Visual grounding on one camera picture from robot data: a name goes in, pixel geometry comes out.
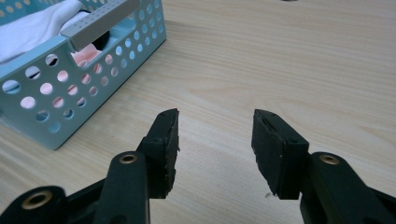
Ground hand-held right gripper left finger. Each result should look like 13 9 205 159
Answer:
135 107 181 200

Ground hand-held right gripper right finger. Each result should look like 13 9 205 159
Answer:
250 108 310 201

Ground light blue perforated plastic basket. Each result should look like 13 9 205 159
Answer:
0 0 167 151

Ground white cloth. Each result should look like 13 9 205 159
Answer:
0 0 92 64

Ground pink cloth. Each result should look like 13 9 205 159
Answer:
21 43 113 110

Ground grey perforated bar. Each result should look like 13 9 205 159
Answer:
59 0 142 52

